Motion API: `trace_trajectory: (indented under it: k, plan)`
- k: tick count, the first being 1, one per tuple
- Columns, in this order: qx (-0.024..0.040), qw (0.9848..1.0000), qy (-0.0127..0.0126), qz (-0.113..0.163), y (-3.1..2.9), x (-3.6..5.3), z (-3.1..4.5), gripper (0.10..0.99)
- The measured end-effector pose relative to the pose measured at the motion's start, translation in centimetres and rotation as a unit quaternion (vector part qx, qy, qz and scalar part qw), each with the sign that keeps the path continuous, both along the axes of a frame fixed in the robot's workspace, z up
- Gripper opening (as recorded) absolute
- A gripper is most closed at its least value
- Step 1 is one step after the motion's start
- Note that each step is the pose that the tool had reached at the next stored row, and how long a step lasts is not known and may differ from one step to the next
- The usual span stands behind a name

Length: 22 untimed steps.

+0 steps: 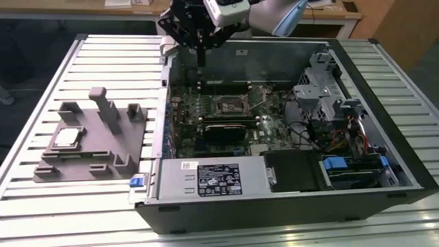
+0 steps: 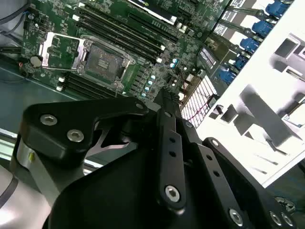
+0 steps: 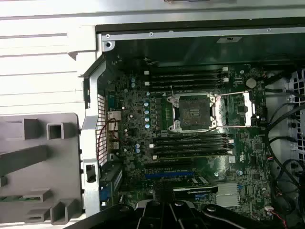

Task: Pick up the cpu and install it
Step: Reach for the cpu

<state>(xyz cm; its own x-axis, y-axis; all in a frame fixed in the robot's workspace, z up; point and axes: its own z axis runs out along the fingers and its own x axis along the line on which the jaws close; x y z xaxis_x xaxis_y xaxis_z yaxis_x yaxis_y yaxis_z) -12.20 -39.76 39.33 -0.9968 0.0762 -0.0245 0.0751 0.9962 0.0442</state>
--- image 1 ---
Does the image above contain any blue case latch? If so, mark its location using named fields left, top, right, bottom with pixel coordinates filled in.
left=130, top=173, right=146, bottom=187

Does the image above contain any metal socket cover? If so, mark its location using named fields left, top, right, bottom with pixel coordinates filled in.
left=243, top=80, right=255, bottom=114

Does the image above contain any orange flat wire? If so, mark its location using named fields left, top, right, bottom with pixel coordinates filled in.
left=357, top=132, right=372, bottom=155

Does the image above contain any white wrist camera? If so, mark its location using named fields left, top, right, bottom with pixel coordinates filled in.
left=203, top=0, right=251, bottom=28

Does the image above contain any black power supply label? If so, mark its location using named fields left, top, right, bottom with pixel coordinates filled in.
left=197, top=163, right=242, bottom=198

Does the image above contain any blue disk carrier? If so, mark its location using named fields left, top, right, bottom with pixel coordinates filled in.
left=321, top=155, right=385, bottom=181

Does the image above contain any black graphics card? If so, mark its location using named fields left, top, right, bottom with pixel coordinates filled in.
left=203, top=124, right=247, bottom=142

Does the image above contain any grey metal leg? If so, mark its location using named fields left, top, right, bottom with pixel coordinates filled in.
left=0, top=81, right=15, bottom=105

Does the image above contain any black looped wire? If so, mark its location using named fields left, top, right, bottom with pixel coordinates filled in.
left=287, top=121, right=326, bottom=152

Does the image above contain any black plastic shroud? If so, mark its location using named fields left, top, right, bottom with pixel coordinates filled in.
left=261, top=150, right=326, bottom=193

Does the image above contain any wooden desk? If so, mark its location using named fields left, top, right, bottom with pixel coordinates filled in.
left=0, top=0, right=365, bottom=39

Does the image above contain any green motherboard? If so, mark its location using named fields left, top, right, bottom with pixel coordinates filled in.
left=167, top=81, right=299, bottom=159

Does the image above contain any black PC case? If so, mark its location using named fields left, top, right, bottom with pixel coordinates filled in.
left=133, top=37, right=439, bottom=235

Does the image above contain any silver chipset heatsink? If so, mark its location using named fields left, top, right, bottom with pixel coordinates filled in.
left=250, top=144, right=271, bottom=156

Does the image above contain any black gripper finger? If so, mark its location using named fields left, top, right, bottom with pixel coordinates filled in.
left=202, top=22, right=243, bottom=67
left=157, top=9, right=203, bottom=67

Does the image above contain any grey parts rack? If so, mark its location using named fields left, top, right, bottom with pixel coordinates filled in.
left=31, top=86, right=150, bottom=183

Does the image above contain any silver case handle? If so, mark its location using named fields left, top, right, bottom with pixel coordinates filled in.
left=161, top=37, right=183, bottom=57

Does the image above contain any CPU socket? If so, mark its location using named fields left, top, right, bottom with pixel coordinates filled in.
left=213, top=94, right=249, bottom=116

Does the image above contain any coloured wire bundle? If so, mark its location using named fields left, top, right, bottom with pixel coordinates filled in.
left=326, top=128, right=358, bottom=155

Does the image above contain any wooden cabinet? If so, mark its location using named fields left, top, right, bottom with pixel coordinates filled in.
left=350, top=0, right=439, bottom=70

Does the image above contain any green RAM stick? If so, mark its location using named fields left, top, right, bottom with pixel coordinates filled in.
left=59, top=153, right=111, bottom=158

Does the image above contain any silver power supply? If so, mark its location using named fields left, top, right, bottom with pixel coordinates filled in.
left=157, top=157, right=271, bottom=201

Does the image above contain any silver CPU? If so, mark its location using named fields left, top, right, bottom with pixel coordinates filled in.
left=55, top=128, right=83, bottom=148

